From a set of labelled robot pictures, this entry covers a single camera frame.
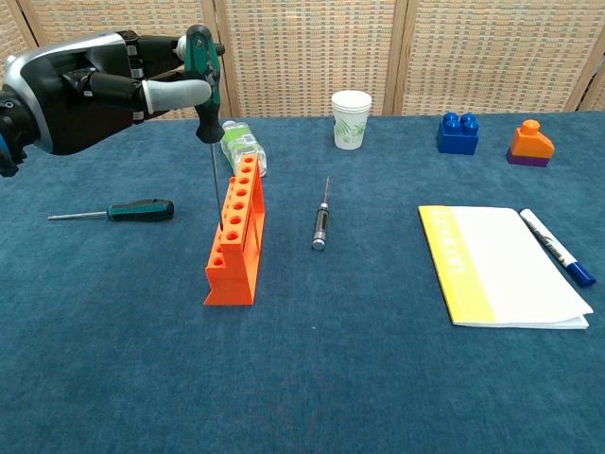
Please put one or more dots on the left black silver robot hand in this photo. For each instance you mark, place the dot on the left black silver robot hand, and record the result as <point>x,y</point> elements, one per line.
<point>71,109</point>

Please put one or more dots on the green screwdriver short thick shaft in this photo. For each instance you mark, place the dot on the green screwdriver short thick shaft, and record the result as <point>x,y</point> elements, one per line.
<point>142,210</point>

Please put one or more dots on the green screwdriver thin long shaft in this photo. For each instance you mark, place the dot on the green screwdriver thin long shaft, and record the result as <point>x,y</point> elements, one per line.
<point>208,123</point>

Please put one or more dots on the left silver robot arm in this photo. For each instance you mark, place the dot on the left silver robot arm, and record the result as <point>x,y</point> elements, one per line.
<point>8,142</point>

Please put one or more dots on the orange slotted tool rack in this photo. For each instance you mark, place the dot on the orange slotted tool rack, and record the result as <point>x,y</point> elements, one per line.
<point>236,279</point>

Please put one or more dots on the clear plastic bottle green label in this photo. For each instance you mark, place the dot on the clear plastic bottle green label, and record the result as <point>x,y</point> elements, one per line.
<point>238,142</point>

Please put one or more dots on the woven wicker folding screen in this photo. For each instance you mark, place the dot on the woven wicker folding screen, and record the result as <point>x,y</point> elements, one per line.
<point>302,52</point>

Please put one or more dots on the black silver precision screwdriver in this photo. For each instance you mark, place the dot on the black silver precision screwdriver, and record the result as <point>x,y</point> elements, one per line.
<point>320,227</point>

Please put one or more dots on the white paper cup leaf print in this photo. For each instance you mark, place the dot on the white paper cup leaf print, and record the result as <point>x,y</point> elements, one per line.
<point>350,123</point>

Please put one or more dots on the blue felt table cover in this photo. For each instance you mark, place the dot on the blue felt table cover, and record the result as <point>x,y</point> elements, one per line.
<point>302,378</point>

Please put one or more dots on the blue building block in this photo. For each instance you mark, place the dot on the blue building block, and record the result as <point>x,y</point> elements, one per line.
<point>457,139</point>

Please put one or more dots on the orange purple building block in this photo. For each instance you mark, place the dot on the orange purple building block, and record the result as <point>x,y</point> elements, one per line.
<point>530,144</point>

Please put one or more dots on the yellow white notebook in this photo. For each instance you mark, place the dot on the yellow white notebook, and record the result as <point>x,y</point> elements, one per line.
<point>510,269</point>

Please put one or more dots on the white marker blue cap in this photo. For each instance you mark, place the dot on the white marker blue cap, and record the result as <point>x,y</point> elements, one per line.
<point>548,241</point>

